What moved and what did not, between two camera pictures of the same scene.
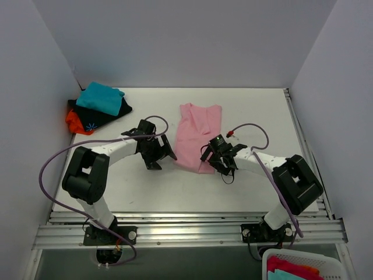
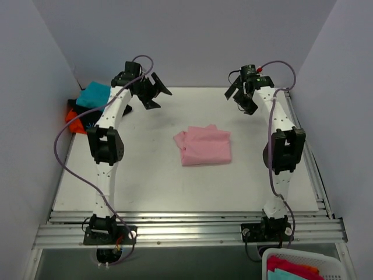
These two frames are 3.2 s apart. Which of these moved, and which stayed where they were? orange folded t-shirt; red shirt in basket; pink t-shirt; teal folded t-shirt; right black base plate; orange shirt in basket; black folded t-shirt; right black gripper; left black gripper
Moved: right black gripper; pink t-shirt; left black gripper
Stayed: orange shirt in basket; orange folded t-shirt; red shirt in basket; black folded t-shirt; teal folded t-shirt; right black base plate
